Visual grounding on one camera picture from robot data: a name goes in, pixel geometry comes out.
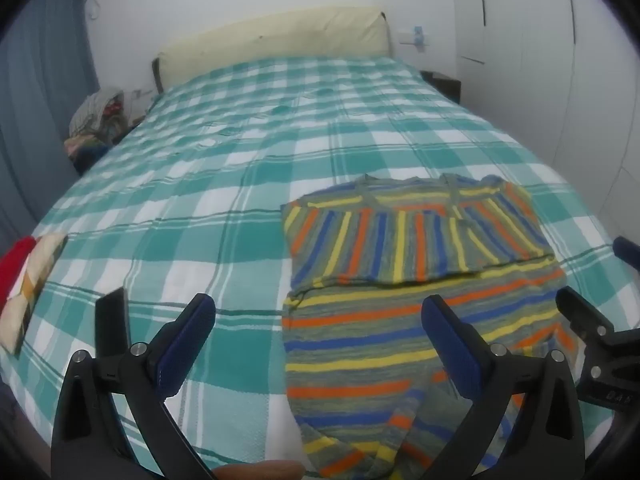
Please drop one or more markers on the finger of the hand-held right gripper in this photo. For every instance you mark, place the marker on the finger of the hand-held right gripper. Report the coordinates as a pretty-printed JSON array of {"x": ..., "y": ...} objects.
[
  {"x": 580, "y": 310},
  {"x": 627, "y": 251}
]

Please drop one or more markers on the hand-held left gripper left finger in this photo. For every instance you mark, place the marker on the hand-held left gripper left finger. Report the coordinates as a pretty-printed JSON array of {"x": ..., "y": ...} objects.
[{"x": 187, "y": 342}]

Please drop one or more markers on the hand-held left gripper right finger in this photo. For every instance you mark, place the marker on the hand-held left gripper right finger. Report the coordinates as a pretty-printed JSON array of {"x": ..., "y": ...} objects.
[{"x": 450, "y": 347}]

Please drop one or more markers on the striped knit sweater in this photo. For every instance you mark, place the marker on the striped knit sweater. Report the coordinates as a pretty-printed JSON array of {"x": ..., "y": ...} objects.
[{"x": 350, "y": 320}]

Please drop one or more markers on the pile of clothes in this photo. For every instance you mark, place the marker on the pile of clothes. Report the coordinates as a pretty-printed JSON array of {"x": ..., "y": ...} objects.
[{"x": 95, "y": 120}]

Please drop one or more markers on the person's left hand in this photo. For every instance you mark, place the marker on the person's left hand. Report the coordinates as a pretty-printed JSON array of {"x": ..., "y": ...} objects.
[{"x": 260, "y": 471}]

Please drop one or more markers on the bed with green plaid sheet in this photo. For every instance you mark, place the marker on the bed with green plaid sheet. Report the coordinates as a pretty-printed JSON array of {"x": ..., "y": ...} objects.
[{"x": 225, "y": 185}]

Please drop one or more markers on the cream checked cloth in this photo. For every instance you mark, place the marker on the cream checked cloth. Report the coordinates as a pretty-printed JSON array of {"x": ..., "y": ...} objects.
[{"x": 35, "y": 285}]

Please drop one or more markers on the red cloth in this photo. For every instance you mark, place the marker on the red cloth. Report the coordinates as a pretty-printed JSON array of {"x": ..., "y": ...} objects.
[{"x": 15, "y": 270}]

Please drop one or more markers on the white wardrobe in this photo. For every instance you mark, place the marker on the white wardrobe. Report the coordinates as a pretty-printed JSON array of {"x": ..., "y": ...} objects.
[{"x": 550, "y": 60}]

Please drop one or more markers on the dark nightstand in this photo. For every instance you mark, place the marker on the dark nightstand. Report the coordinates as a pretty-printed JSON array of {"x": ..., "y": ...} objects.
[{"x": 442, "y": 85}]

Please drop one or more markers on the blue curtain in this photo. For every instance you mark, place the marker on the blue curtain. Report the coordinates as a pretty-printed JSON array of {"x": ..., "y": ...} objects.
[{"x": 40, "y": 85}]

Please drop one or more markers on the cream padded headboard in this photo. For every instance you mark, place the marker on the cream padded headboard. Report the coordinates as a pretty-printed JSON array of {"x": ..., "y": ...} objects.
[{"x": 275, "y": 35}]

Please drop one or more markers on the wall socket with blue plug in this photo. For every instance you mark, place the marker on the wall socket with blue plug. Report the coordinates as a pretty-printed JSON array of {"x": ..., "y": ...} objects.
[{"x": 416, "y": 37}]

